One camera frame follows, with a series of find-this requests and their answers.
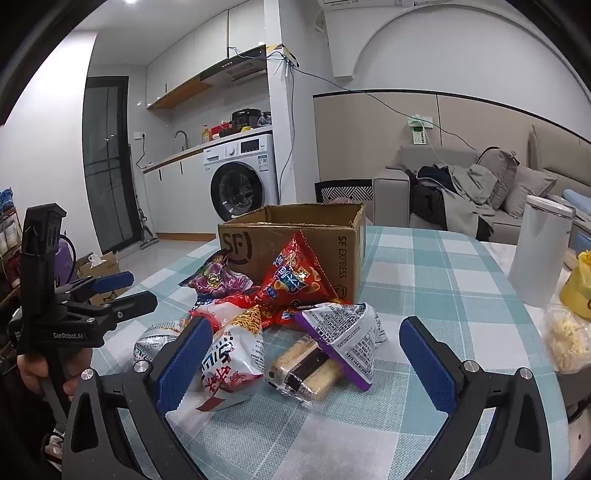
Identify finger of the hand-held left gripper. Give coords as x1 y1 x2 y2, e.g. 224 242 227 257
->
69 291 158 334
55 271 134 306

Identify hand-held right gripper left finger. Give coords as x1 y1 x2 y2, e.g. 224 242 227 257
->
62 316 215 480

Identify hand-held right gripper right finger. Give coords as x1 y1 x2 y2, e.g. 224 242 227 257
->
399 316 555 480

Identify silver snack packet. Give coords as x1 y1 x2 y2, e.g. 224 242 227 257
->
134 318 195 366

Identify white red noodle snack packet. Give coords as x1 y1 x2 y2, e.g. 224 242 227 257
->
165 305 265 437

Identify purple white printed snack packet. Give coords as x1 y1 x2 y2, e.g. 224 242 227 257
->
301 302 389 393

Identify clear cracker packet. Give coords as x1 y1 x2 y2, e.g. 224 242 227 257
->
264 330 347 407

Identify brown cardboard box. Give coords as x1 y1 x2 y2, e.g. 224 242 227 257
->
218 203 367 305

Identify person's left forearm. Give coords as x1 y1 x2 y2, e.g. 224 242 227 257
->
0 369 70 480

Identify person's left hand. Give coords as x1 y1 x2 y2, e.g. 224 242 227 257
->
18 348 93 402

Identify cardboard box with tissue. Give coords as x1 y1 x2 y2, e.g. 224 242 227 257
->
76 251 132 308

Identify storage shelf with goods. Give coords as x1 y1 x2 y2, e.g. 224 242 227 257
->
0 187 24 305

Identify stick vacuum cleaner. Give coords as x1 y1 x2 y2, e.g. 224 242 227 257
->
129 143 160 250

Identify purple snack bag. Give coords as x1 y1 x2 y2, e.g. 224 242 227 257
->
179 249 259 311

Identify teal checked tablecloth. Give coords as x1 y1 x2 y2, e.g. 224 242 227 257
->
92 225 571 480

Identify kitchen counter cabinet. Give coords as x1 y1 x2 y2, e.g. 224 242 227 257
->
142 134 273 236

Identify dark glass door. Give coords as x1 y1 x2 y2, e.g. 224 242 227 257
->
83 76 139 254

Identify red triangular snack bag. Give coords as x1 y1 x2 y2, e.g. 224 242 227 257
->
254 229 354 329

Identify clear bag of chips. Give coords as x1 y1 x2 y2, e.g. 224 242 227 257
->
542 305 591 374

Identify white washing machine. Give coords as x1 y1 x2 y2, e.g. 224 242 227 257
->
203 133 279 222

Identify white cylindrical container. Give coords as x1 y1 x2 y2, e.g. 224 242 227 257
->
508 195 577 308

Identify dark clothes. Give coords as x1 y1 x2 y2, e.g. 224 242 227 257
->
406 165 455 229

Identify yellow bag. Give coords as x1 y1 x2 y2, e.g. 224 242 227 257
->
560 250 591 320

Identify grey sofa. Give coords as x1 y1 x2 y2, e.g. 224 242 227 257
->
373 124 591 243

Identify grey coat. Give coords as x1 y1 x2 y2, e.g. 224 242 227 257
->
443 164 497 241

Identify black white patterned chair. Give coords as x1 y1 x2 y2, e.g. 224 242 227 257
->
315 179 374 206

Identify black rice cooker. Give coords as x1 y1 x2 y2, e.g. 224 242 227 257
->
231 108 262 132

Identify small grey cushion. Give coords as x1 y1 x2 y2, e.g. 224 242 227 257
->
503 164 557 217

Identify large grey cushion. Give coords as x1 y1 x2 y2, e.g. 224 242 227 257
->
478 147 520 210

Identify light blue pillow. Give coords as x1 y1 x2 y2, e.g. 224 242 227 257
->
561 188 591 217

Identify white upper cabinets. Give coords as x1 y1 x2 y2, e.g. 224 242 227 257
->
147 7 266 109

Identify range hood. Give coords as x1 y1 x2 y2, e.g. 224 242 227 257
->
201 45 267 88

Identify white wall control panel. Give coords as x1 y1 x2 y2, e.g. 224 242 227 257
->
409 117 432 146

